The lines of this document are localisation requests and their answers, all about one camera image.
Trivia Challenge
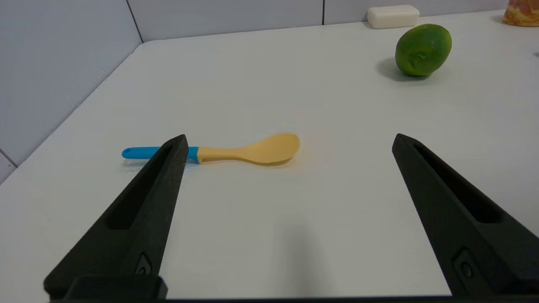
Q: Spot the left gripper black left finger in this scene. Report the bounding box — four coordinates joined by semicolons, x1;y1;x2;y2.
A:
43;134;189;291

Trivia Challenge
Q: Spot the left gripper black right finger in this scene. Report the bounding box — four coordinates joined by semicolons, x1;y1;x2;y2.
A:
392;133;539;296

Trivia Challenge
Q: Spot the green lime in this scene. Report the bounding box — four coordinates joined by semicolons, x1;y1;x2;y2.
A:
395;24;453;77

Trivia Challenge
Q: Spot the white soap bar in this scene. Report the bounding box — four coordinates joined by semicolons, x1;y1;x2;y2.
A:
367;4;421;29

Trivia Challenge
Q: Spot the golden cream puff bread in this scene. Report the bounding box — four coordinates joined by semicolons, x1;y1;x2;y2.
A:
503;0;539;27

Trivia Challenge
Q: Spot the yellow spoon blue handle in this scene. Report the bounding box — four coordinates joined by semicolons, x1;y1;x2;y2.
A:
122;133;301;166

